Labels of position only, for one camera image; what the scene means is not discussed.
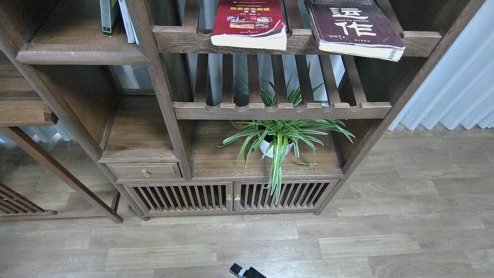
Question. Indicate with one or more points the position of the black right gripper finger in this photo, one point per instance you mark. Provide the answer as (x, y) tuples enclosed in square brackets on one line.
[(241, 272)]

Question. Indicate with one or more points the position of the maroon book white characters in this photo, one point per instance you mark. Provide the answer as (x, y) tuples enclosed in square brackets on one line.
[(354, 27)]

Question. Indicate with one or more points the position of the white plant pot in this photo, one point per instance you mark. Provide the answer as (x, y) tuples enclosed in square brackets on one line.
[(269, 152)]

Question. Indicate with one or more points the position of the brass drawer knob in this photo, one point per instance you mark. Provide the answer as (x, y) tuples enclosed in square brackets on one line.
[(146, 174)]

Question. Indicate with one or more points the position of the green spider plant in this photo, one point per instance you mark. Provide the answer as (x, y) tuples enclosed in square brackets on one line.
[(298, 130)]

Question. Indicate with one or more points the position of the dark wooden bookshelf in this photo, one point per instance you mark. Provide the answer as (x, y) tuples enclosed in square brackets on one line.
[(164, 105)]

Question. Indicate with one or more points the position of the wooden side rack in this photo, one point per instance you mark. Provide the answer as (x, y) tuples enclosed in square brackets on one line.
[(15, 206)]

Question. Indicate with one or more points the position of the red cover book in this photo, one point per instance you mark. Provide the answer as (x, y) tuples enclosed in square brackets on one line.
[(252, 24)]

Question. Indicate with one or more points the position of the white thin book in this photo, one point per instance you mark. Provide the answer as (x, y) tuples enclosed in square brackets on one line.
[(129, 27)]

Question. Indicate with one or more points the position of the white pleated curtain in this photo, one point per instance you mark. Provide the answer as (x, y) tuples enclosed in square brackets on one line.
[(460, 89)]

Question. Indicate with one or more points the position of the green spine book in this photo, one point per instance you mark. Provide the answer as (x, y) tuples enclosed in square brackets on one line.
[(109, 10)]

